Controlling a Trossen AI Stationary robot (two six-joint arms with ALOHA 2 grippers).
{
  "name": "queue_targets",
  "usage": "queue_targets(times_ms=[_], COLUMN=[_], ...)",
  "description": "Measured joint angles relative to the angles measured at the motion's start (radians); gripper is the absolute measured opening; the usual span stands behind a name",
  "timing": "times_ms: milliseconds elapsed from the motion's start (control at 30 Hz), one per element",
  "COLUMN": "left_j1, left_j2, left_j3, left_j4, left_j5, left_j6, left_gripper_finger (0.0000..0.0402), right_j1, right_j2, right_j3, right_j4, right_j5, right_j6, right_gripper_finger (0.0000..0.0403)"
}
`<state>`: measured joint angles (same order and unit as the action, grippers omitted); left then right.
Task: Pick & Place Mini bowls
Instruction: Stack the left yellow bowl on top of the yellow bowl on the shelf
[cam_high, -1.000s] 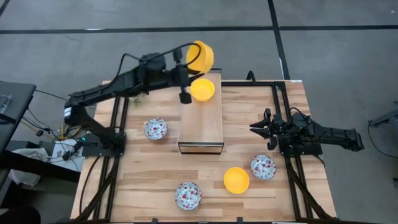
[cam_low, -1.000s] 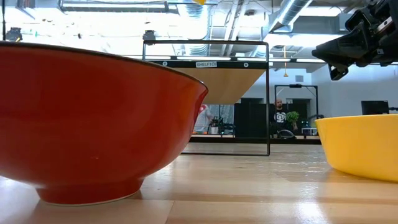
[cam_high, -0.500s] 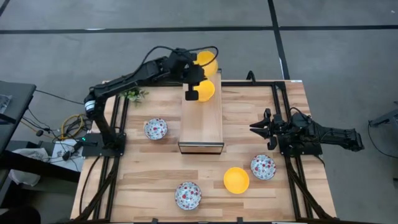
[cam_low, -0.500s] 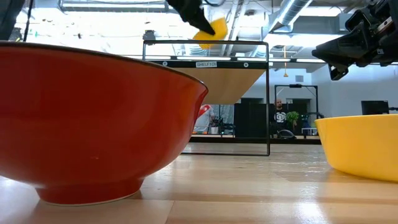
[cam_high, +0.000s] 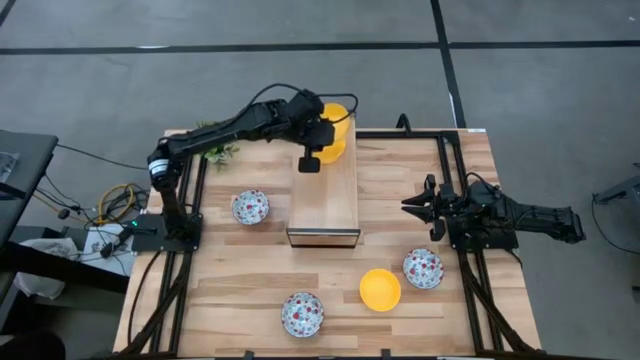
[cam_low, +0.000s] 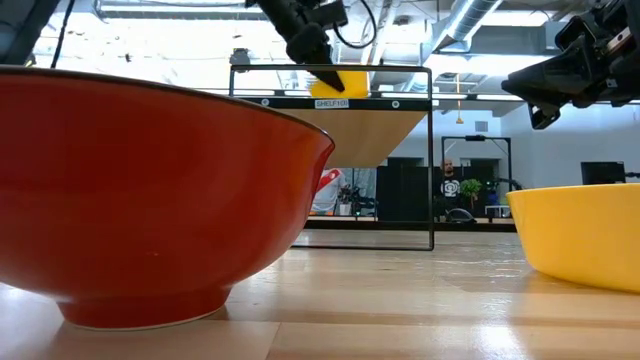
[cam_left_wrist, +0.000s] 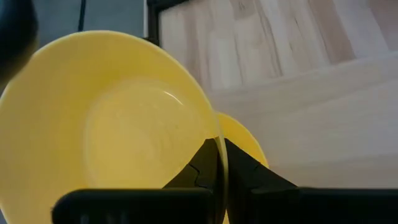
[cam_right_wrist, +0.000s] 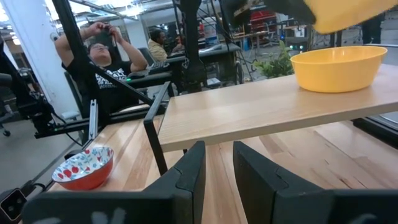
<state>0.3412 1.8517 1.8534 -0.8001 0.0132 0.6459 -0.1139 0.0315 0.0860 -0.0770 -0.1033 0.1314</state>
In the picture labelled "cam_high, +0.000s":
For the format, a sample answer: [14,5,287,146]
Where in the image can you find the clear plastic packet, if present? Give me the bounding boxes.
[0,152,20,184]

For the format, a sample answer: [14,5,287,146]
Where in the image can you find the grey equipment stand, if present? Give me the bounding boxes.
[592,162,640,206]

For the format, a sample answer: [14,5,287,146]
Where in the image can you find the white plastic bag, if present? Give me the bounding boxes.
[13,237,69,300]

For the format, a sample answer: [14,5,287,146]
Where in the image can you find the black desk beam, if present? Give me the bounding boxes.
[0,239,130,295]

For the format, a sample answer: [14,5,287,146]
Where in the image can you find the black aluminium rig frame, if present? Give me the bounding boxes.
[113,112,544,360]

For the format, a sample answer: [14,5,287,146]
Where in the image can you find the floral patterned mini bowl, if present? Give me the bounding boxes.
[231,188,271,226]
[280,291,326,339]
[402,247,445,291]

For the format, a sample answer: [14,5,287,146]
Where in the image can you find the wooden shelf riser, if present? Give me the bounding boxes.
[285,112,361,249]

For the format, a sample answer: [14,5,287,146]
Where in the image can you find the white printed paper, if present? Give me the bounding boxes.
[82,223,135,264]

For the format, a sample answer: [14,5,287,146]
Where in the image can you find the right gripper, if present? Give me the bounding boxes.
[401,174,457,242]

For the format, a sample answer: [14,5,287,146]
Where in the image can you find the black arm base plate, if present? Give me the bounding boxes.
[130,213,204,253]
[447,209,520,251]

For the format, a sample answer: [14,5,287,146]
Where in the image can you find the dark grey desk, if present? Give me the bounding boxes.
[0,130,60,246]

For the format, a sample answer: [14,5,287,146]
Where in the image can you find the yellow cable coil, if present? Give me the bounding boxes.
[97,183,137,226]

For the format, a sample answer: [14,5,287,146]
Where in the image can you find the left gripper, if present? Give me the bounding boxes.
[288,88,337,174]

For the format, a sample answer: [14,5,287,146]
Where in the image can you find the yellow plastic mini bowl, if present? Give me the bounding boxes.
[358,268,403,313]
[319,102,352,144]
[312,139,348,165]

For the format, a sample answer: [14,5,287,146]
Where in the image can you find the small green potted plant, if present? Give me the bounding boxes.
[196,119,241,172]

